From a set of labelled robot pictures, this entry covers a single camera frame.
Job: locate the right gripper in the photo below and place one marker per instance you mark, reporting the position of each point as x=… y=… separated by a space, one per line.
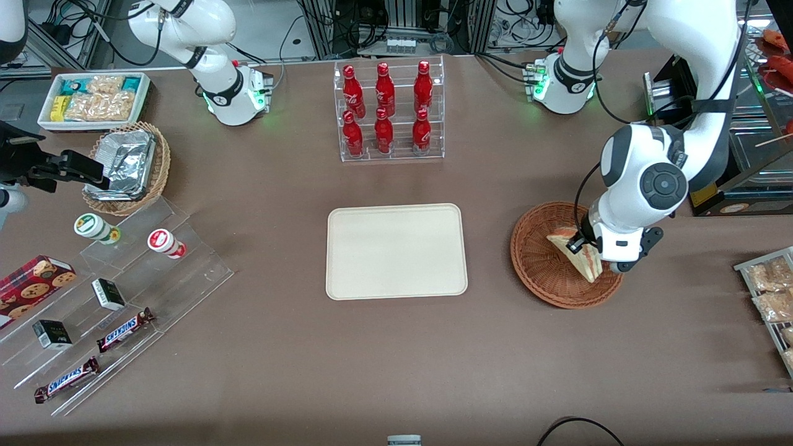
x=18 y=162

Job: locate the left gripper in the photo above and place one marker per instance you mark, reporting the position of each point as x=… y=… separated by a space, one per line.
x=585 y=238

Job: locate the triangle sandwich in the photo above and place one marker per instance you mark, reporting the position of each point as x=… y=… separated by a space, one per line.
x=585 y=266

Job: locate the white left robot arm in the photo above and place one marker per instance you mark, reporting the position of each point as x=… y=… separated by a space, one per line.
x=706 y=49

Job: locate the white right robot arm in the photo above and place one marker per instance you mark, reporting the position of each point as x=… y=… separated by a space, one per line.
x=226 y=99

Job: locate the brown round wicker basket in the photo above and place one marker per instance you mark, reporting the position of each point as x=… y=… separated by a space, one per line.
x=539 y=272

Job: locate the light tan wicker basket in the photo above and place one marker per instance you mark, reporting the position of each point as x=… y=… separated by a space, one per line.
x=160 y=167

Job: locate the cream plastic tray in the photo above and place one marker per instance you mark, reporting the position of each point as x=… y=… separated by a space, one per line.
x=396 y=251

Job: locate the tray of bagged snacks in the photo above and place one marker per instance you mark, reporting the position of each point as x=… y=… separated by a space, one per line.
x=762 y=328

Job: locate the white rectangular snack bin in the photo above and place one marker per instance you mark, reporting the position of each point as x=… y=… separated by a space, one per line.
x=46 y=124

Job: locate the green lid yogurt cup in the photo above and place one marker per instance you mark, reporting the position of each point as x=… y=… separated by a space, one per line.
x=90 y=226

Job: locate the aluminium foil container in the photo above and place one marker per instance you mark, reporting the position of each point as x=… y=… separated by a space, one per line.
x=127 y=161

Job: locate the yellow snack packet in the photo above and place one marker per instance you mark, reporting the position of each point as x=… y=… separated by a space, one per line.
x=59 y=108

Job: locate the clear puffed snack bag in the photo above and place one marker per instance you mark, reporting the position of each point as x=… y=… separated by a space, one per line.
x=105 y=84
x=99 y=106

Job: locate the teal snack packet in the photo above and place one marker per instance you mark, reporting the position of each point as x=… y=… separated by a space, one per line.
x=131 y=83
x=73 y=87

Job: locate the red lid yogurt cup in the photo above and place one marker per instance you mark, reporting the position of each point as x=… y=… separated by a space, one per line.
x=162 y=240

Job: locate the red plaid cookie box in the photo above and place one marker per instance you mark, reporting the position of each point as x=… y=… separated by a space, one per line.
x=31 y=288

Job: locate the small black carton box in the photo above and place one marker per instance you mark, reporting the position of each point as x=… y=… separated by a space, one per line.
x=108 y=294
x=52 y=334

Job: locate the clear acrylic stepped display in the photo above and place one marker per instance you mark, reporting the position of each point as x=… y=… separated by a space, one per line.
x=186 y=272

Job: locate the Snickers chocolate bar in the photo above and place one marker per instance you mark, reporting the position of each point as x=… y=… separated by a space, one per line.
x=65 y=380
x=124 y=330

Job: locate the black yellow food warmer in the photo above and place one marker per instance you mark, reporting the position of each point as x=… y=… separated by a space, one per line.
x=756 y=207

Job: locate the clear fried snack bag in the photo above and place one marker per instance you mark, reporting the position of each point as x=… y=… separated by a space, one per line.
x=768 y=275
x=774 y=306
x=788 y=336
x=788 y=359

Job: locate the red cola bottle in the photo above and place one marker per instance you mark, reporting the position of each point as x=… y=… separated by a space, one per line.
x=422 y=133
x=352 y=136
x=423 y=87
x=352 y=93
x=383 y=133
x=385 y=90

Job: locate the clear acrylic bottle rack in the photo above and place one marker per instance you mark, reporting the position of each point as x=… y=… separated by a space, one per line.
x=403 y=145

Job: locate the small grey device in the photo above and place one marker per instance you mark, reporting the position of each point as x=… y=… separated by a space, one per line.
x=404 y=441

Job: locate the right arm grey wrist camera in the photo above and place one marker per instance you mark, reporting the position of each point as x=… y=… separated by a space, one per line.
x=11 y=207

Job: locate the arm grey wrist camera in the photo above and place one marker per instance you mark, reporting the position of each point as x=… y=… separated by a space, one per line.
x=653 y=240
x=11 y=207

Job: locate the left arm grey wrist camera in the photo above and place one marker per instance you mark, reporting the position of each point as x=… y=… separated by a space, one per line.
x=653 y=240

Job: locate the aluminium frame rack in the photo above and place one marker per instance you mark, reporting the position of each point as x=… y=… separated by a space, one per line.
x=403 y=15

